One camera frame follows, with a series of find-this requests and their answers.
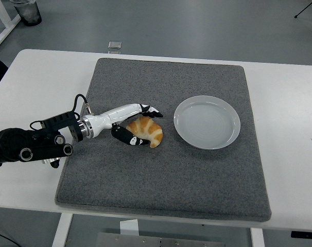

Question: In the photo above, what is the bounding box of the white desk frame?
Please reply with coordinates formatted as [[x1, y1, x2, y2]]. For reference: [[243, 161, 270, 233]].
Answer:
[[0, 0, 22, 51]]

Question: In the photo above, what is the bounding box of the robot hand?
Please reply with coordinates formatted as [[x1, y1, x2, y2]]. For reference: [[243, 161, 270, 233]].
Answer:
[[90, 102, 164, 147]]

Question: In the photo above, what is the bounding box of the grey round plate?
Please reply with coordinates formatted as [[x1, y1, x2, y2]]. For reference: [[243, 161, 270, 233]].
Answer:
[[173, 95, 241, 150]]

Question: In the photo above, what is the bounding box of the black tripod leg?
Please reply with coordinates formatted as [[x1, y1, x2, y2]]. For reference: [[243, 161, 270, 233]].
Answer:
[[294, 0, 312, 19]]

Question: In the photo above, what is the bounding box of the black floor cable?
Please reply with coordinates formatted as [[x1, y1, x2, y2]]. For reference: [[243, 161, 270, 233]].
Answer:
[[0, 230, 16, 247]]

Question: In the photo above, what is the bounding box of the white table leg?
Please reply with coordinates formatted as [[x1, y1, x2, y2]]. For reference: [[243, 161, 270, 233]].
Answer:
[[51, 213, 74, 247], [250, 227, 265, 247]]

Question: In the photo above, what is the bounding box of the black table control panel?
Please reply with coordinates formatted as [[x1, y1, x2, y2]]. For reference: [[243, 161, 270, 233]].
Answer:
[[291, 231, 312, 239]]

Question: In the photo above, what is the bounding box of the orange and white croissant bread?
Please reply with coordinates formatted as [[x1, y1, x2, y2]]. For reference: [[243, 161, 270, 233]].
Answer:
[[126, 117, 164, 149]]

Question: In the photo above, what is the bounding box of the white table bracket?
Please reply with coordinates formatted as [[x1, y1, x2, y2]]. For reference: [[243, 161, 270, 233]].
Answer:
[[119, 219, 139, 236]]

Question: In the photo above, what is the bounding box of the grey felt mat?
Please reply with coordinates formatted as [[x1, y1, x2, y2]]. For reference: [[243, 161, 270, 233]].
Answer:
[[55, 58, 272, 222]]

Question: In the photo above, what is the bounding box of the black mesh waste bin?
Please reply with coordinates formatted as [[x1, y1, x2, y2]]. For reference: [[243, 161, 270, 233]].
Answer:
[[10, 0, 42, 27]]

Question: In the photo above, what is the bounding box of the metal floor socket cover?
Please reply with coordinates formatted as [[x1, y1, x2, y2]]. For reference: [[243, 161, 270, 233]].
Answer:
[[107, 40, 123, 50]]

